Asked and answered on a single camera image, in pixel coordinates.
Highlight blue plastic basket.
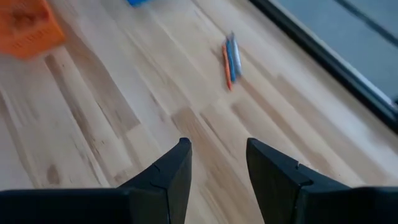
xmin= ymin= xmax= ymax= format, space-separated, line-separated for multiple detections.
xmin=126 ymin=0 xmax=153 ymax=7

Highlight orange plastic basket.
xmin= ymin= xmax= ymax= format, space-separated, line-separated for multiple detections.
xmin=0 ymin=0 xmax=66 ymax=60

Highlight orange crayon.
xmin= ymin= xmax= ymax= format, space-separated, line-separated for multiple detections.
xmin=221 ymin=44 xmax=233 ymax=91

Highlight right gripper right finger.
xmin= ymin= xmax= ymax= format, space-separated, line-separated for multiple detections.
xmin=246 ymin=138 xmax=398 ymax=224

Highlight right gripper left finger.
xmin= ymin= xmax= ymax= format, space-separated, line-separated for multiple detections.
xmin=0 ymin=138 xmax=193 ymax=224

